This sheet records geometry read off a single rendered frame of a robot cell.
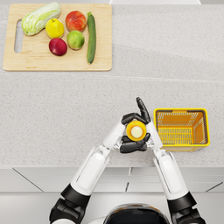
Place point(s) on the dark round robot body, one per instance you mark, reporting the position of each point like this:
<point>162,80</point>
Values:
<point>136,214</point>

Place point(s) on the green cucumber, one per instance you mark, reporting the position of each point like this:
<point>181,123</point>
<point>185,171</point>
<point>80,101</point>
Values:
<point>91,38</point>

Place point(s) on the wooden cutting board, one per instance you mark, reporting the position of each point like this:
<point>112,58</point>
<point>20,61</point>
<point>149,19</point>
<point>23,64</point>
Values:
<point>38,59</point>

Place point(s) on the yellow slatted basket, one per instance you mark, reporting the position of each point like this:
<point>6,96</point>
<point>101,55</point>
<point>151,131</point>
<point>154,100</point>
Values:
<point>181,129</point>

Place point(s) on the yellow lemon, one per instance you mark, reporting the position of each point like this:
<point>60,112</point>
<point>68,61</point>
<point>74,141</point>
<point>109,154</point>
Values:
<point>54,28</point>

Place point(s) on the dark red apple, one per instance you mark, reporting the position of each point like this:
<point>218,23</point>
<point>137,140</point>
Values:
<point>57,46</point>

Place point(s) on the pale green napa cabbage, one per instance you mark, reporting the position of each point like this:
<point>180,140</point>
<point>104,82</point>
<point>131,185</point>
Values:
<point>39,19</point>

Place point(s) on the green apple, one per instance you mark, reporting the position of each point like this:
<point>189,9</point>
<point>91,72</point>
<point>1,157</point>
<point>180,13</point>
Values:
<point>75,39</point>

